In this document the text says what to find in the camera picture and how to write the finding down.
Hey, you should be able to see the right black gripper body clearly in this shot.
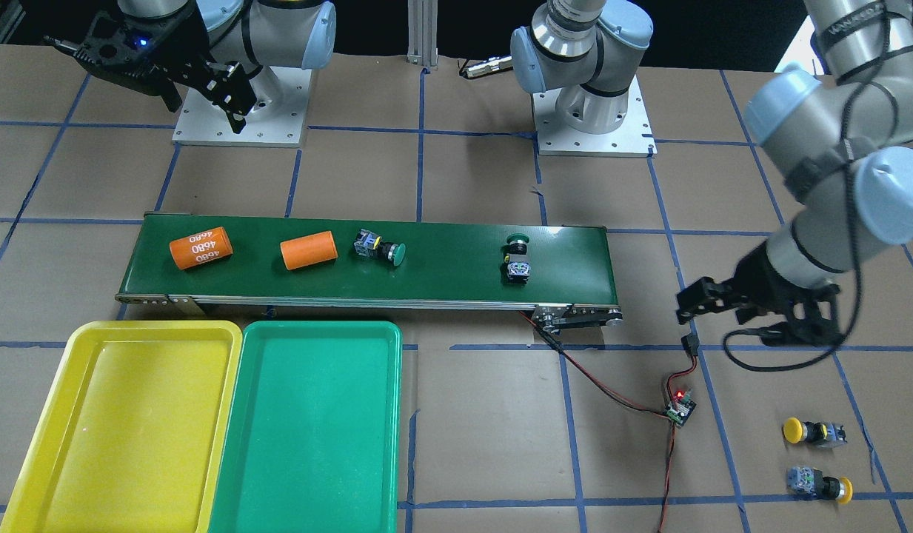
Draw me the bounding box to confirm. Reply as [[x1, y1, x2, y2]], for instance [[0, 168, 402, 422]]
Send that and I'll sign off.
[[44, 9, 209, 112]]

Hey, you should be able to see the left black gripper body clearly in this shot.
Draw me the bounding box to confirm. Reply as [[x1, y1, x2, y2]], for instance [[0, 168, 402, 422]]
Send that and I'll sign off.
[[734, 245, 844, 346]]

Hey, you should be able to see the orange cylinder with white text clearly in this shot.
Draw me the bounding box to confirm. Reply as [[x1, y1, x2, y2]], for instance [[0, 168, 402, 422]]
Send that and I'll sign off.
[[169, 227, 234, 271]]

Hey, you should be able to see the plain orange cylinder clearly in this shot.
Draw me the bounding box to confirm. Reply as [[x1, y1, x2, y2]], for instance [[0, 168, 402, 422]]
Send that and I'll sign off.
[[279, 230, 340, 271]]

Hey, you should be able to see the green push button switch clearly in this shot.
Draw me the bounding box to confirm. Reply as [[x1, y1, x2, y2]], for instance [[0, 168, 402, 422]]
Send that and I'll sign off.
[[503, 232, 531, 286]]

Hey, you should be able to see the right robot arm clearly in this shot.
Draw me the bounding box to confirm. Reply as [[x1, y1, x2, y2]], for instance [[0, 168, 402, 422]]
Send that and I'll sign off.
[[22, 1, 337, 143]]

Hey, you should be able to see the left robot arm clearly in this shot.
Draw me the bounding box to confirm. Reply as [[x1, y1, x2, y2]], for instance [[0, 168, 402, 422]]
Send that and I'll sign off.
[[510, 1, 913, 346]]

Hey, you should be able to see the small motor controller board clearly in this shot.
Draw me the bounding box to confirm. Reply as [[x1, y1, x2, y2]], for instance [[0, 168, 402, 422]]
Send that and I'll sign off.
[[663, 390, 697, 428]]

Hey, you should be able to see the yellow push button upper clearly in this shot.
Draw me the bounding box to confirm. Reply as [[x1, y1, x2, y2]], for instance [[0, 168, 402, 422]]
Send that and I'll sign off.
[[782, 418, 848, 449]]

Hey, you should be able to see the yellow push button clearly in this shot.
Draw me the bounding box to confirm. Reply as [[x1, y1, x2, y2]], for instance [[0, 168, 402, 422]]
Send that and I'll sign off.
[[782, 418, 848, 449], [786, 466, 855, 505]]

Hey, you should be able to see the green conveyor belt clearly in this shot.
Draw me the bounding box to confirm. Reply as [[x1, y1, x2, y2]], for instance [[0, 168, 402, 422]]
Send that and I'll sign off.
[[116, 213, 623, 332]]

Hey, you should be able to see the yellow push button lower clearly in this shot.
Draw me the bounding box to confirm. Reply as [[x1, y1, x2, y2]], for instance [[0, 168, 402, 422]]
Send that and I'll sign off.
[[786, 466, 855, 505]]

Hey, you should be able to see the yellow plastic tray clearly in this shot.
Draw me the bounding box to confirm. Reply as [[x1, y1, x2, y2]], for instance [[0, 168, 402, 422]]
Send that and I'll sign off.
[[0, 320, 242, 532]]

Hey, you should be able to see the green plastic tray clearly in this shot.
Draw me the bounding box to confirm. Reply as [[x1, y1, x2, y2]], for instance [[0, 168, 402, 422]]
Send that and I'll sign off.
[[209, 321, 403, 532]]

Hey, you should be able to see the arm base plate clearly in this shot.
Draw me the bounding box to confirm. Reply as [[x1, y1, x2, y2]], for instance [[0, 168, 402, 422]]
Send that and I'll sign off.
[[532, 77, 658, 158], [173, 64, 312, 148]]

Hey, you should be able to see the red black power wire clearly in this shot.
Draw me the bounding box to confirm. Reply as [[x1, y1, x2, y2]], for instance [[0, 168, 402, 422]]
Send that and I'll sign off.
[[520, 311, 701, 533]]

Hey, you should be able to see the aluminium frame post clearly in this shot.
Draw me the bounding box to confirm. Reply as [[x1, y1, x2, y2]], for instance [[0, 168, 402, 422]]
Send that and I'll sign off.
[[407, 0, 438, 70]]

